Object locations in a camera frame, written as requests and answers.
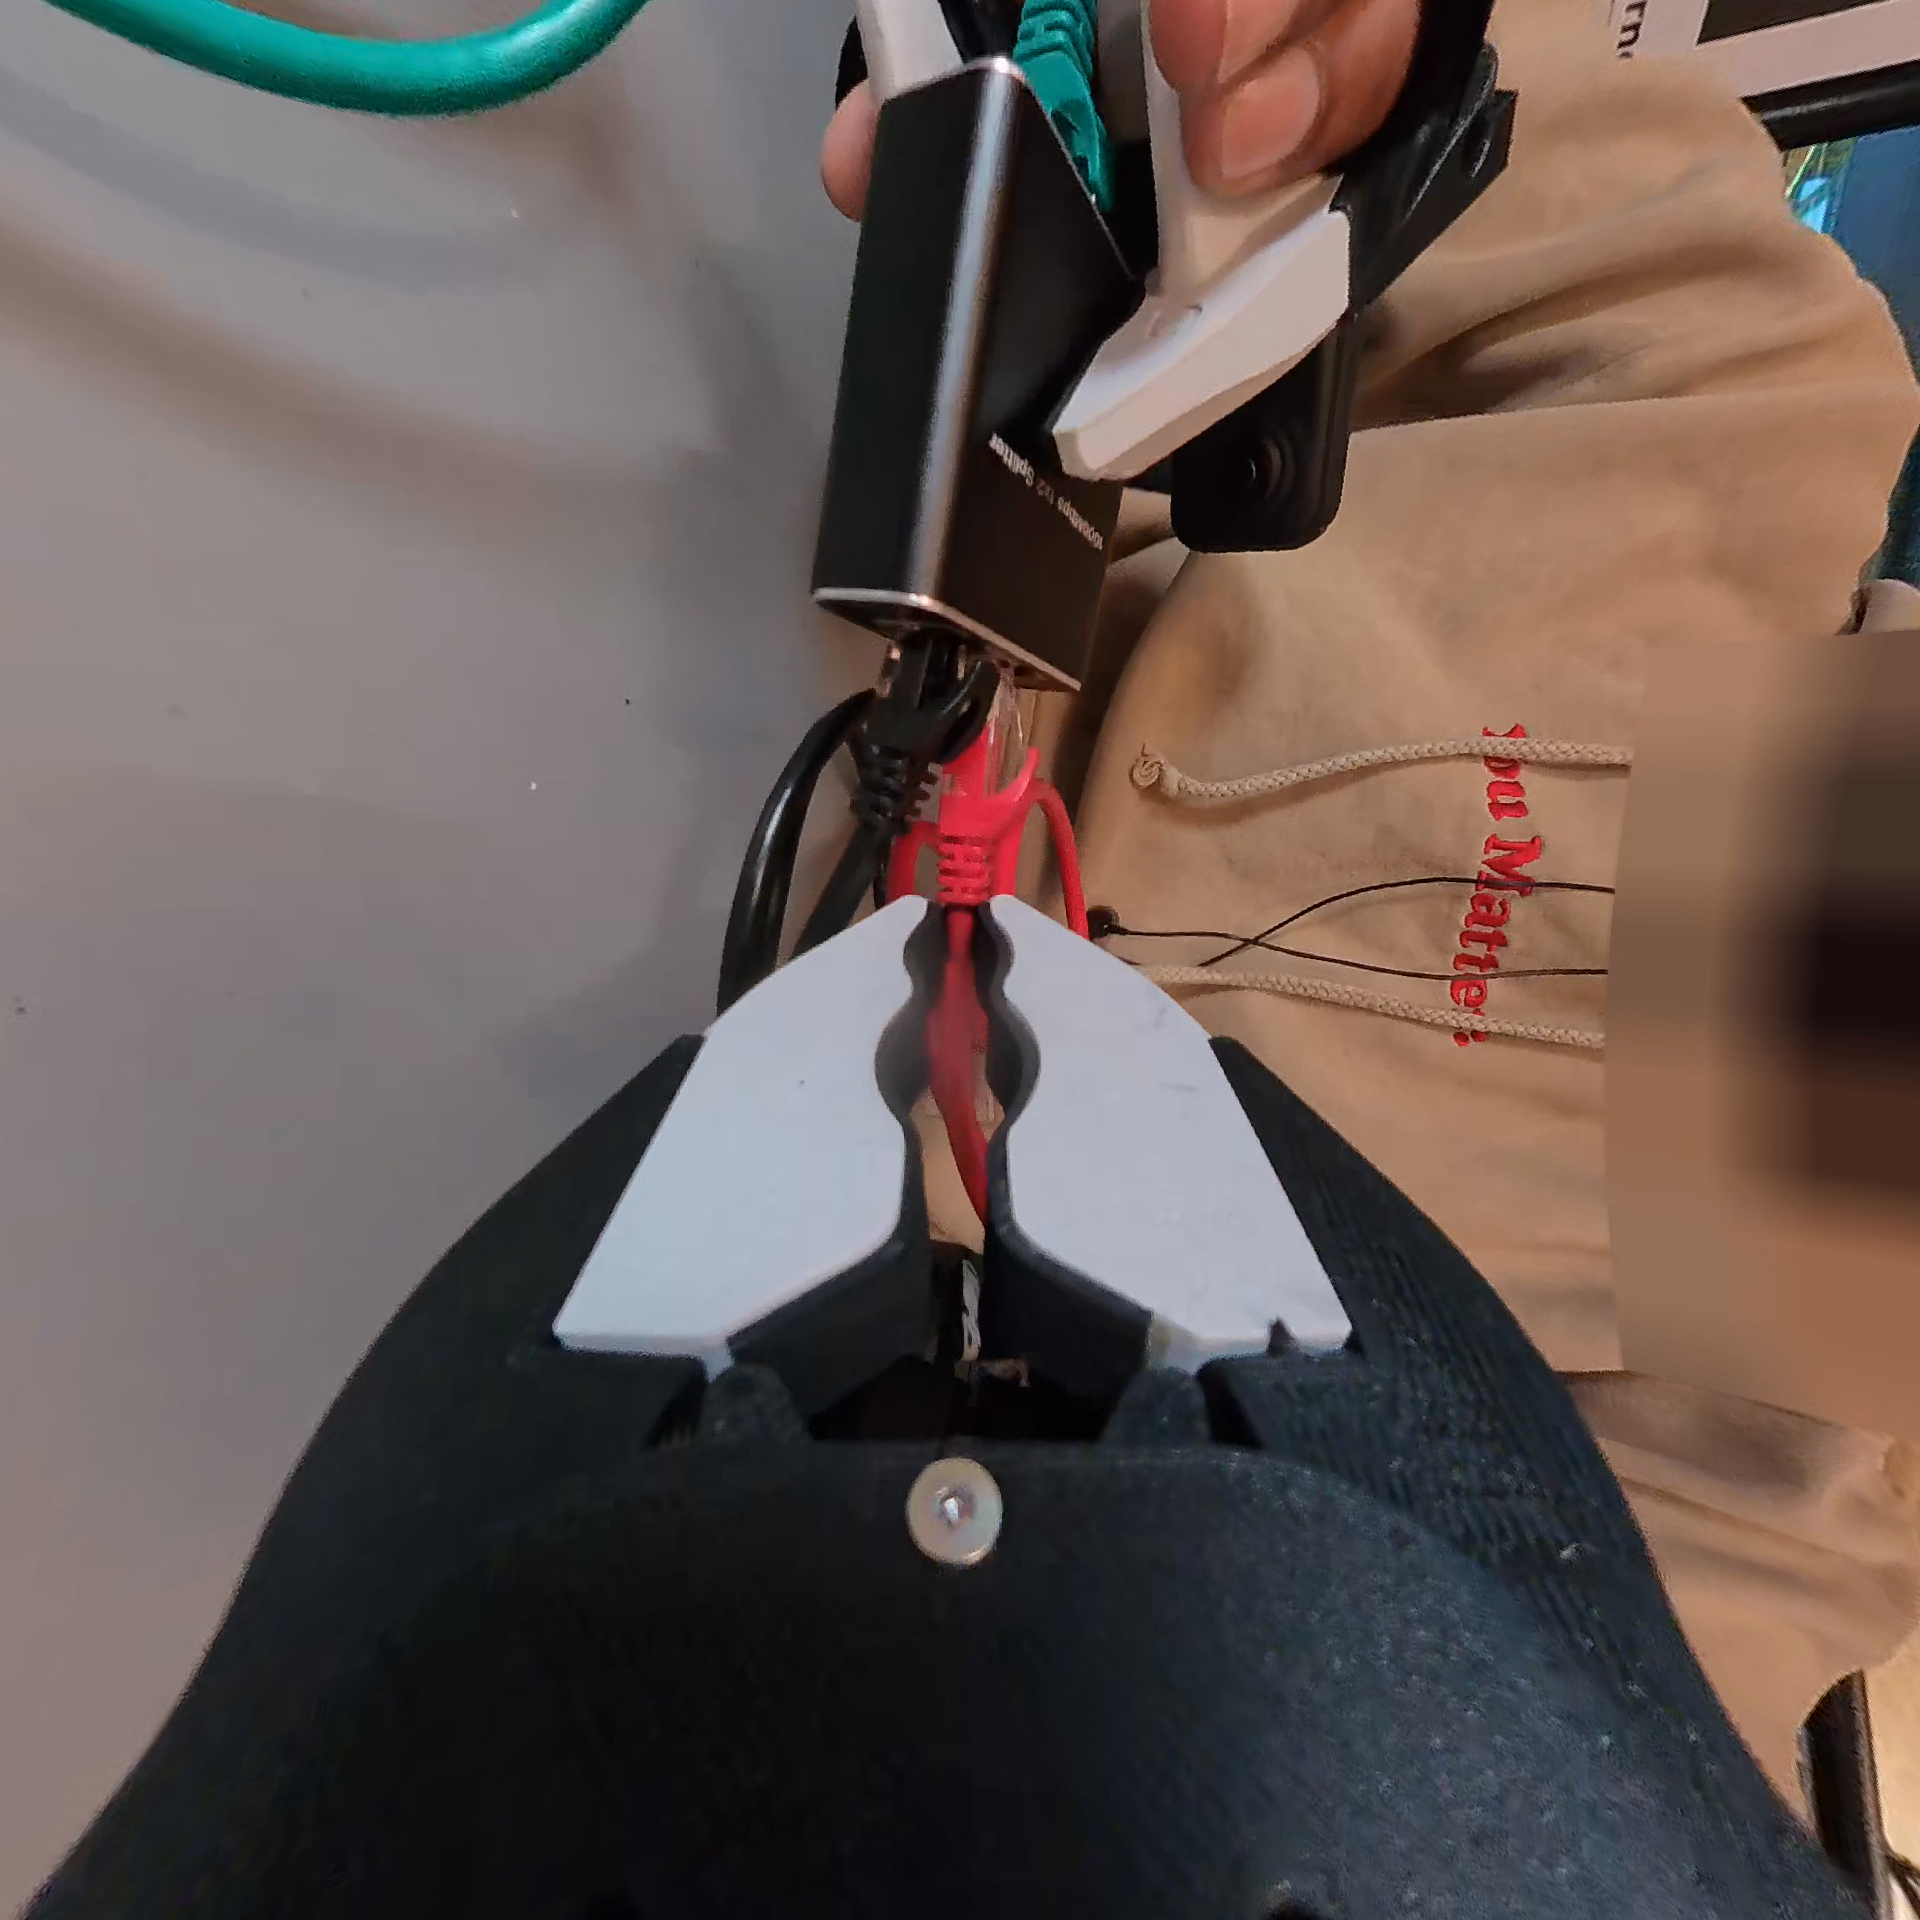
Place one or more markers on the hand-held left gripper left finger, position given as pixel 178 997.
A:
pixel 750 1170

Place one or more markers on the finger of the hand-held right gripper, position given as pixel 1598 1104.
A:
pixel 909 45
pixel 1214 330

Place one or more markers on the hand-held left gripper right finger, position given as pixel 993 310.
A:
pixel 1172 1184

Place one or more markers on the black ethernet splitter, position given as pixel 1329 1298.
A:
pixel 930 375

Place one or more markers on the white printed sheet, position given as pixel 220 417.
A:
pixel 1769 31

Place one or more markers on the dark rounded object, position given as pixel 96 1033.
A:
pixel 1846 1799

